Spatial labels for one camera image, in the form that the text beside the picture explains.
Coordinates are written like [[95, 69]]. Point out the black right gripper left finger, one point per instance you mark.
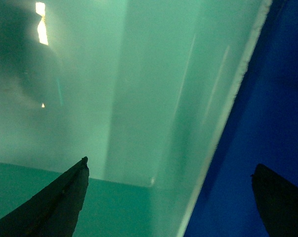
[[52, 212]]

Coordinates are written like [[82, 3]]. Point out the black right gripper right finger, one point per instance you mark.
[[277, 202]]

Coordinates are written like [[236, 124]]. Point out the teal plastic bin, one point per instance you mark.
[[143, 88]]

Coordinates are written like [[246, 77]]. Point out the large blue crate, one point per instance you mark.
[[262, 128]]

